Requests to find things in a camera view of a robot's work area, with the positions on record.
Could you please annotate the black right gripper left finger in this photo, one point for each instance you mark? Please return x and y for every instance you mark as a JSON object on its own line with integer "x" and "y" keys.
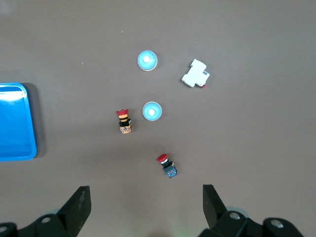
{"x": 69, "y": 217}

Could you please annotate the blue plastic tray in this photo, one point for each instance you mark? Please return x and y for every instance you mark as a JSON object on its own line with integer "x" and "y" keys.
{"x": 14, "y": 123}

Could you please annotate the blue dome call bell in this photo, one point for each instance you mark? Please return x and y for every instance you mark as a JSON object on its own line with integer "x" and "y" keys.
{"x": 152, "y": 111}
{"x": 147, "y": 60}

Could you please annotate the red push button dark base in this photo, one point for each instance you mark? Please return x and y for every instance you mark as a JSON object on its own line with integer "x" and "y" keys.
{"x": 168, "y": 166}

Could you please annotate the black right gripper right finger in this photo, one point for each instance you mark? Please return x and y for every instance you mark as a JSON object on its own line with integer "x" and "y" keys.
{"x": 222, "y": 222}

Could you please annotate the red button orange striped base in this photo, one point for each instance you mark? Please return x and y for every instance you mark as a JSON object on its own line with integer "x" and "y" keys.
{"x": 124, "y": 121}

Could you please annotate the white circuit breaker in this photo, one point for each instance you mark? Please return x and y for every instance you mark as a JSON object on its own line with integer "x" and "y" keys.
{"x": 196, "y": 74}

